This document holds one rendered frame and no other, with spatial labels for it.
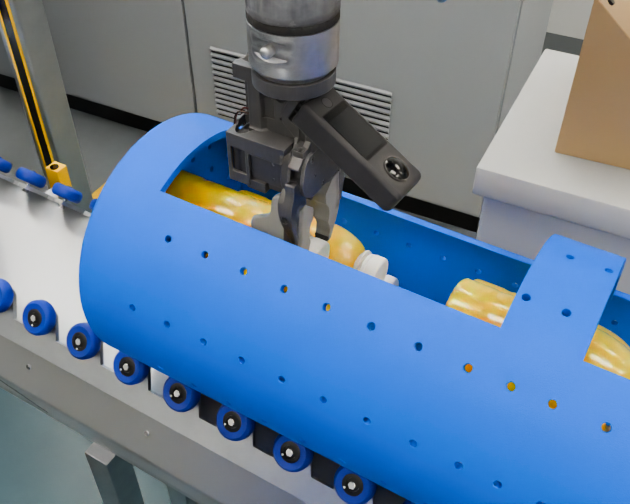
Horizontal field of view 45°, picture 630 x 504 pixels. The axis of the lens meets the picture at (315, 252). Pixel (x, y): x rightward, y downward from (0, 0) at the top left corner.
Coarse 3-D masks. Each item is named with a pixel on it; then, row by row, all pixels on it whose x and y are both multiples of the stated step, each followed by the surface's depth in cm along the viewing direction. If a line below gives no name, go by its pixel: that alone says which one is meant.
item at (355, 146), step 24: (336, 96) 65; (312, 120) 63; (336, 120) 63; (360, 120) 65; (336, 144) 63; (360, 144) 63; (384, 144) 65; (360, 168) 63; (384, 168) 63; (408, 168) 64; (384, 192) 63
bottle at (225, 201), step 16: (176, 176) 80; (192, 176) 80; (176, 192) 79; (192, 192) 78; (208, 192) 78; (224, 192) 78; (240, 192) 79; (208, 208) 77; (224, 208) 77; (240, 208) 76; (256, 208) 76
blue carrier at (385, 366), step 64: (192, 128) 77; (128, 192) 73; (256, 192) 95; (128, 256) 72; (192, 256) 69; (256, 256) 67; (320, 256) 65; (384, 256) 90; (448, 256) 85; (512, 256) 80; (576, 256) 64; (128, 320) 74; (192, 320) 69; (256, 320) 66; (320, 320) 64; (384, 320) 62; (448, 320) 60; (512, 320) 59; (576, 320) 58; (192, 384) 76; (256, 384) 68; (320, 384) 64; (384, 384) 62; (448, 384) 59; (576, 384) 56; (320, 448) 70; (384, 448) 64; (448, 448) 60; (512, 448) 58; (576, 448) 56
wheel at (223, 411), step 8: (224, 408) 83; (216, 416) 84; (224, 416) 83; (232, 416) 83; (240, 416) 82; (216, 424) 84; (224, 424) 83; (232, 424) 82; (240, 424) 82; (248, 424) 82; (224, 432) 83; (232, 432) 83; (240, 432) 82; (248, 432) 82; (232, 440) 83; (240, 440) 83
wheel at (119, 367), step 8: (120, 352) 89; (120, 360) 89; (128, 360) 88; (136, 360) 88; (120, 368) 89; (128, 368) 88; (136, 368) 88; (144, 368) 88; (120, 376) 89; (128, 376) 88; (136, 376) 88; (144, 376) 88; (128, 384) 88
